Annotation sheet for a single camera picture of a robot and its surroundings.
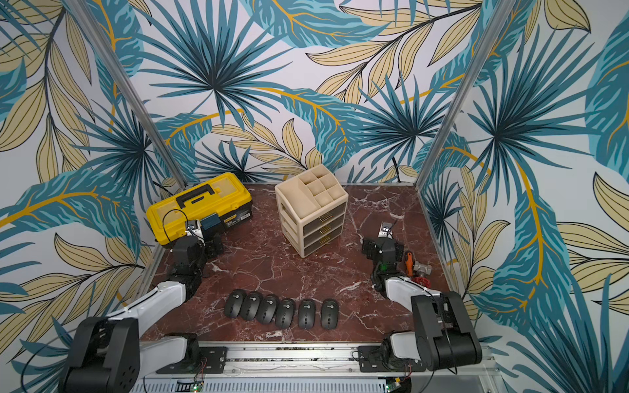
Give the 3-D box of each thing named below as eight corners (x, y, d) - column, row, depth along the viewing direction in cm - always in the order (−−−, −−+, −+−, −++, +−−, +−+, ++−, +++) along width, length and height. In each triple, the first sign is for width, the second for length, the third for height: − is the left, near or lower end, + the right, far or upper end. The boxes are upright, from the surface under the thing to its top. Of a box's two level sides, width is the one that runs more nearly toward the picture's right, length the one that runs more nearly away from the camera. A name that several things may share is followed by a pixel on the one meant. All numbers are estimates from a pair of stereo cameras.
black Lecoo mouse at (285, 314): (274, 327, 81) (273, 325, 79) (282, 299, 87) (281, 296, 85) (290, 331, 81) (289, 329, 79) (297, 302, 87) (297, 300, 85)
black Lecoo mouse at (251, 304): (239, 318, 83) (237, 316, 81) (248, 292, 89) (247, 289, 86) (254, 322, 82) (252, 319, 80) (262, 295, 88) (261, 292, 86)
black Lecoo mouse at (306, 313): (297, 329, 81) (297, 327, 79) (299, 301, 87) (298, 299, 85) (315, 329, 81) (315, 327, 79) (315, 301, 87) (315, 299, 85)
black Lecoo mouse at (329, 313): (321, 329, 81) (321, 327, 79) (321, 301, 87) (321, 298, 85) (339, 329, 82) (339, 327, 79) (337, 301, 87) (338, 298, 85)
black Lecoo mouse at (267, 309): (255, 321, 83) (253, 318, 80) (267, 295, 88) (266, 291, 86) (268, 327, 82) (267, 324, 79) (281, 300, 87) (280, 296, 85)
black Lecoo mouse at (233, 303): (224, 318, 83) (222, 316, 81) (230, 291, 89) (228, 289, 87) (241, 318, 83) (240, 316, 81) (246, 291, 89) (245, 289, 87)
